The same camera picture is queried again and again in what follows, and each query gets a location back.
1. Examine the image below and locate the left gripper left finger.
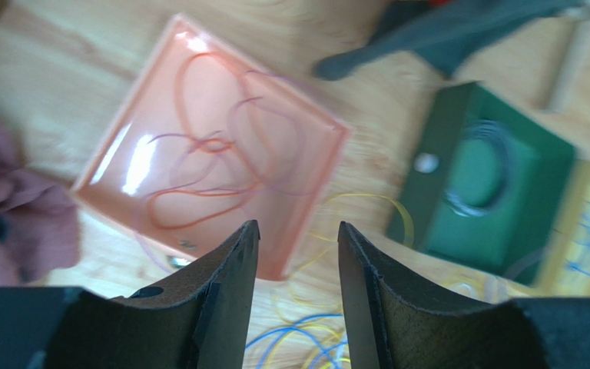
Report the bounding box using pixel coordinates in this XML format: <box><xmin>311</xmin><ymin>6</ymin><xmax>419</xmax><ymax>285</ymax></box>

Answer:
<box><xmin>44</xmin><ymin>221</ymin><xmax>260</xmax><ymax>368</ymax></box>

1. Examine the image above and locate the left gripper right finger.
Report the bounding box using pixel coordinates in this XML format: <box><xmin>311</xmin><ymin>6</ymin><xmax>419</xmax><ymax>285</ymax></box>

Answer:
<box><xmin>338</xmin><ymin>222</ymin><xmax>549</xmax><ymax>368</ymax></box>

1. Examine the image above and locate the pink thin cable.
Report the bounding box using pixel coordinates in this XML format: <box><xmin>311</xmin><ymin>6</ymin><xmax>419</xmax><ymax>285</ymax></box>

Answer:
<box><xmin>131</xmin><ymin>68</ymin><xmax>326</xmax><ymax>267</ymax></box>

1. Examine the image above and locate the orange cable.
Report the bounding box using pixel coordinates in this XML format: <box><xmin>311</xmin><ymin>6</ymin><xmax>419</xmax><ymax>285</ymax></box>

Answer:
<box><xmin>144</xmin><ymin>51</ymin><xmax>286</xmax><ymax>231</ymax></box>

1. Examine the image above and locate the green plastic tray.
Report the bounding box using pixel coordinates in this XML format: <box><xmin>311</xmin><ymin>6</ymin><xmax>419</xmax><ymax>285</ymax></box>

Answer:
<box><xmin>385</xmin><ymin>82</ymin><xmax>577</xmax><ymax>284</ymax></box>

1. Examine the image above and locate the orange plastic tray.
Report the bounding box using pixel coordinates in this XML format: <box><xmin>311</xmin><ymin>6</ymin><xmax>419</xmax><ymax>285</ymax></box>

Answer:
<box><xmin>72</xmin><ymin>14</ymin><xmax>350</xmax><ymax>281</ymax></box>

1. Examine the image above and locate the yellow plastic tray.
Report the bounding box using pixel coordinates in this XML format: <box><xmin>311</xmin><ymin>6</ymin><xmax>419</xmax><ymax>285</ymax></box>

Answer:
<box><xmin>533</xmin><ymin>161</ymin><xmax>590</xmax><ymax>297</ymax></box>

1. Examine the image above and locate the dusty pink garment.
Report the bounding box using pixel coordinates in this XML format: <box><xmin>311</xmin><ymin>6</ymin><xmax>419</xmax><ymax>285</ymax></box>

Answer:
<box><xmin>0</xmin><ymin>125</ymin><xmax>80</xmax><ymax>286</ymax></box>

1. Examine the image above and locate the olive green jacket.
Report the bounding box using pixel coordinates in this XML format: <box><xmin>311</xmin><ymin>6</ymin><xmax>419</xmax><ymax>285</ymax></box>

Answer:
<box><xmin>313</xmin><ymin>0</ymin><xmax>585</xmax><ymax>81</ymax></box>

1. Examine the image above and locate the wooden clothes rack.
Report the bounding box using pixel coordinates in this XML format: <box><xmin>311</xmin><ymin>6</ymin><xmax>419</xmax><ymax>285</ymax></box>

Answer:
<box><xmin>544</xmin><ymin>1</ymin><xmax>590</xmax><ymax>114</ymax></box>

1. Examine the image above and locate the yellow cable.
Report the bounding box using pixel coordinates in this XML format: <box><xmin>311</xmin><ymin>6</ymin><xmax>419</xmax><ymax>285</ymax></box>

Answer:
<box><xmin>269</xmin><ymin>191</ymin><xmax>531</xmax><ymax>369</ymax></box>

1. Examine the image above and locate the black coiled cable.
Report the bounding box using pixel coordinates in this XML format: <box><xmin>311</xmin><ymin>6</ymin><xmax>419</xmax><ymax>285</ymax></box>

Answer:
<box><xmin>442</xmin><ymin>120</ymin><xmax>516</xmax><ymax>218</ymax></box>

